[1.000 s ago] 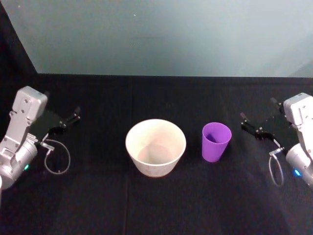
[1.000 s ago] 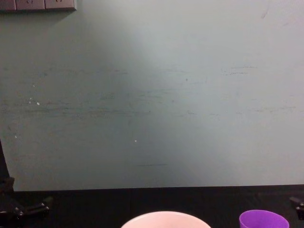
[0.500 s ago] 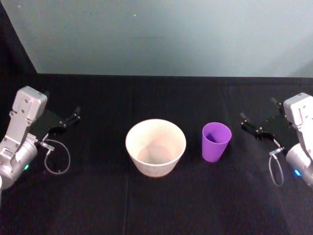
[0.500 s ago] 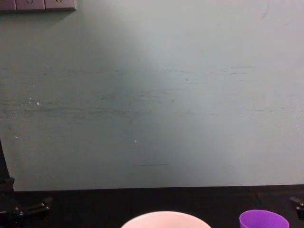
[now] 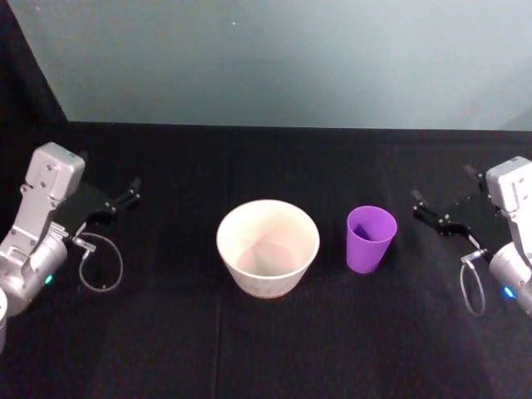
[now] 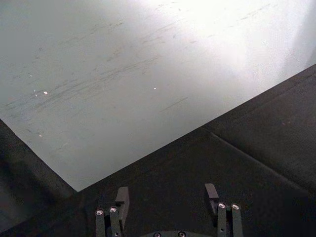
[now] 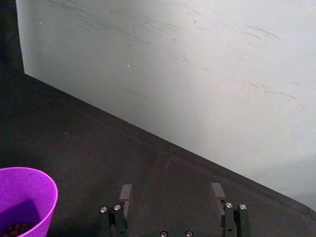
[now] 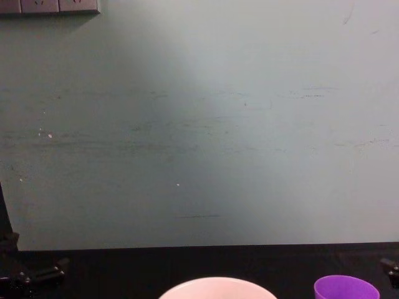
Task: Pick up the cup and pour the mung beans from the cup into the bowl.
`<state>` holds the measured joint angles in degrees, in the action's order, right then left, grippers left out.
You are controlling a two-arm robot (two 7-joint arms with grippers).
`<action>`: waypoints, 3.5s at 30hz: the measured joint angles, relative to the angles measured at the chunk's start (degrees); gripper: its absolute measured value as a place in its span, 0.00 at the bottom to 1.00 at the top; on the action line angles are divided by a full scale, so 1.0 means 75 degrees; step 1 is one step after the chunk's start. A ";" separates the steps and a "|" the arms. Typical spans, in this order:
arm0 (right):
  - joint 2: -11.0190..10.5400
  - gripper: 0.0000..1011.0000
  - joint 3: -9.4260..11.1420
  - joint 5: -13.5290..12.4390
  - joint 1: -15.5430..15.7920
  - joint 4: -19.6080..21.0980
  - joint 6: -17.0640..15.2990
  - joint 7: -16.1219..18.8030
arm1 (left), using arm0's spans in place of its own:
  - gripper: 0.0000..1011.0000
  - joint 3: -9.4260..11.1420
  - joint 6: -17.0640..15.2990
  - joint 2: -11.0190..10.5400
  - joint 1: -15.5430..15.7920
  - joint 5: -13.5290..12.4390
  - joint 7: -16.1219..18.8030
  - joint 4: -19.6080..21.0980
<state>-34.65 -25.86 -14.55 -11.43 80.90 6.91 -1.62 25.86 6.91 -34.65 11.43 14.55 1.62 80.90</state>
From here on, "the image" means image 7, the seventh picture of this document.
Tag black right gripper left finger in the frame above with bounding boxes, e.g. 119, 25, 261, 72
99, 184, 134, 237

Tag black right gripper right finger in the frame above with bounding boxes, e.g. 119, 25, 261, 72
210, 182, 251, 237

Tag black table cloth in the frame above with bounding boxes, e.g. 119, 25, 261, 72
0, 0, 316, 237

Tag purple plastic cup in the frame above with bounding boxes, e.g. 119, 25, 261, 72
0, 167, 59, 237

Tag dark round beans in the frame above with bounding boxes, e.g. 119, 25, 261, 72
0, 223, 37, 237

